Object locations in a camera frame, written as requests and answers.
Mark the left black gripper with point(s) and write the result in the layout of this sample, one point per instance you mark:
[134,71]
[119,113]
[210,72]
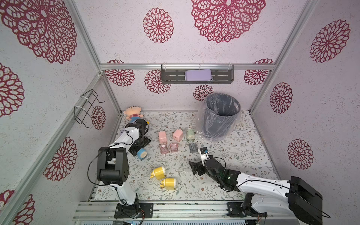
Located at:
[146,141]

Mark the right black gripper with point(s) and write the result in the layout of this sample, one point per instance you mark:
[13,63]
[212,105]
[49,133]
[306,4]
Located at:
[201,167]

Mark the blue pencil sharpener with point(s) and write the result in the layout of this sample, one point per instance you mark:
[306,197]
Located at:
[142,154]

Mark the grey sharpener shavings tray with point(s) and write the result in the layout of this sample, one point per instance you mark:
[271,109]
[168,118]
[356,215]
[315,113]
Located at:
[193,148]

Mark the pink pencil sharpener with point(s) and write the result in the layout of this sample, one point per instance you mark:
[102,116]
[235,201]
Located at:
[162,137]
[178,135]

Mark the pink clear shavings tray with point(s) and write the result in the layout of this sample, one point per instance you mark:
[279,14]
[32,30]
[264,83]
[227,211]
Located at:
[164,148]
[174,147]

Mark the yellow pencil sharpener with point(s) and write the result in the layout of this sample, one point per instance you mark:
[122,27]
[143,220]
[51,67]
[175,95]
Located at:
[158,173]
[168,184]

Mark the green pencil sharpener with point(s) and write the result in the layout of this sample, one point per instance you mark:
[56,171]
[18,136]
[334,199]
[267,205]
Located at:
[191,135]

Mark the clear plastic bin liner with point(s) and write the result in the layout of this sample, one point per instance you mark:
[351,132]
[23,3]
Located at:
[216,123]

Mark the grey trash bin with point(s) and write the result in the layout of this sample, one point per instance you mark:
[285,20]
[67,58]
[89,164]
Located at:
[220,116]

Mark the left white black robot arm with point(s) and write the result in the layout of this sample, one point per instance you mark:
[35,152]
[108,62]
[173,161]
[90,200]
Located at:
[112,162]

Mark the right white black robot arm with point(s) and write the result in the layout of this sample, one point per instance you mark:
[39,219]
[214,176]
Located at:
[293,197]

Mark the plush doll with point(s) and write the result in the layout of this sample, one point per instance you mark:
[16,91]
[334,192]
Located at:
[133,113]

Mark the purple soap box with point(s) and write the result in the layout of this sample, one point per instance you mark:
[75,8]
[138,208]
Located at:
[198,75]

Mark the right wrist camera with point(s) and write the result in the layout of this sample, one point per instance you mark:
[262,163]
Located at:
[204,154]

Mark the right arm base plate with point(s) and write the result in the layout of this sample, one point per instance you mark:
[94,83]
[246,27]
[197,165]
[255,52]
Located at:
[242,210]

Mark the black wire wall rack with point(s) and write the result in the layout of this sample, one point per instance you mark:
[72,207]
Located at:
[81,112]

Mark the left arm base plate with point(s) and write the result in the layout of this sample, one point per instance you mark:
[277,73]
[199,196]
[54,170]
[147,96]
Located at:
[138,210]

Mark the dark grey wall shelf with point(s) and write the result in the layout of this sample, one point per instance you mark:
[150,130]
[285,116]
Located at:
[175,74]

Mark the aluminium front rail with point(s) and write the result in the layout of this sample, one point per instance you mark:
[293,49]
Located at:
[176,213]

